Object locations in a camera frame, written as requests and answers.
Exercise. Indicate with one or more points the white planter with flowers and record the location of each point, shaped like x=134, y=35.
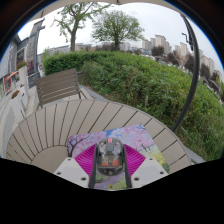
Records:
x=22, y=75
x=18, y=103

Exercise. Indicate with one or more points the beige parasol canopy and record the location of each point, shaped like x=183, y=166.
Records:
x=110, y=1

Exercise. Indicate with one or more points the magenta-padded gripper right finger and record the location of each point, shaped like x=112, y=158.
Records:
x=135, y=161

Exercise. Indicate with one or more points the green hedge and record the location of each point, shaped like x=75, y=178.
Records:
x=140, y=80

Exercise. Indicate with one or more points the tall thin-crowned tree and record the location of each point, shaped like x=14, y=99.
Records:
x=72, y=36

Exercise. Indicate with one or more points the dark curved parasol pole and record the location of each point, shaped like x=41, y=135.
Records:
x=195, y=66

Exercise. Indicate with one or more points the round-crowned green tree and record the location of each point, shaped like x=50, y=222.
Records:
x=116, y=28

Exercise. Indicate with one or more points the distant apartment buildings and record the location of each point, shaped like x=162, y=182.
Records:
x=160, y=43

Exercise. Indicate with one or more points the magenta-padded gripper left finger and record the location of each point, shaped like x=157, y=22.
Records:
x=83, y=161

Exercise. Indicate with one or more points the dark storefront building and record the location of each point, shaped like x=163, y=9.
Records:
x=10, y=66

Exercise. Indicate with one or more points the brown slatted chair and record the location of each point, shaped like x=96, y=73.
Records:
x=58, y=86

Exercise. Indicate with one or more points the grey sign pillar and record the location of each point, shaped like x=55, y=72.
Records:
x=31, y=53

